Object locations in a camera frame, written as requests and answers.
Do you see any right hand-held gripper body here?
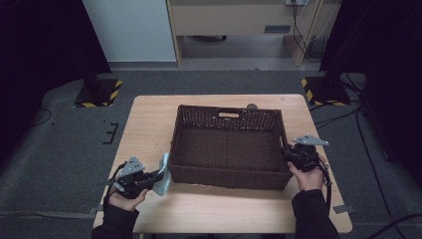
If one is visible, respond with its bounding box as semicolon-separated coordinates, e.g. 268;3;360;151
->
287;133;330;173

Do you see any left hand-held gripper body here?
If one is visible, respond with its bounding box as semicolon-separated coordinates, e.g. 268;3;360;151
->
107;155;150;200

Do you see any light blue cloth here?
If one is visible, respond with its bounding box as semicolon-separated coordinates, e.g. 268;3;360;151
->
151;151;172;197

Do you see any brown woven basket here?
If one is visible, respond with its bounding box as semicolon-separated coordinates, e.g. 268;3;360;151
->
168;104;295;192

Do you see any person's left hand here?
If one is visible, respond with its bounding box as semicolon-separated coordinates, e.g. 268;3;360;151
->
108;185;148;212

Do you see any person's right hand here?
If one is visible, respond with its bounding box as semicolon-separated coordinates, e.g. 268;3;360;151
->
287;157;327;192

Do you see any black stand with striped base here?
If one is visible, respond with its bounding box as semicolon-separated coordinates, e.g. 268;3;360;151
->
73;59;123;109
301;66;351;108

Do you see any black curtain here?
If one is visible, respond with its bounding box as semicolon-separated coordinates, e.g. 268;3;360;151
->
319;0;422;187
0;0;112;167

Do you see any light wooden cabinet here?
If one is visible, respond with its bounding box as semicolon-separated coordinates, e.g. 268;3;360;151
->
165;0;342;68

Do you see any white panel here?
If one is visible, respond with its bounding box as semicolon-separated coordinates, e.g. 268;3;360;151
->
82;0;177;63

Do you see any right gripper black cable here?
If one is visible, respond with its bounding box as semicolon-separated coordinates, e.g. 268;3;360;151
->
317;155;333;213

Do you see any long black floor cable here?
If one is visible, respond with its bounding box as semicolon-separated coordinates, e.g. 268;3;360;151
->
355;109;396;231

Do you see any black cable bundle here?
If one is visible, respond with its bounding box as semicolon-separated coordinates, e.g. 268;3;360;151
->
291;0;331;64

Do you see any thin black floor cable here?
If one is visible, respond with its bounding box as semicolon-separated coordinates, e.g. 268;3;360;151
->
31;108;53;127

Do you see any thick black floor cable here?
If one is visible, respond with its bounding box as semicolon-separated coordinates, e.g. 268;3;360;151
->
367;212;422;239

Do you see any white cable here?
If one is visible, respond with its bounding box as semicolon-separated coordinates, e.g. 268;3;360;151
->
298;0;341;44

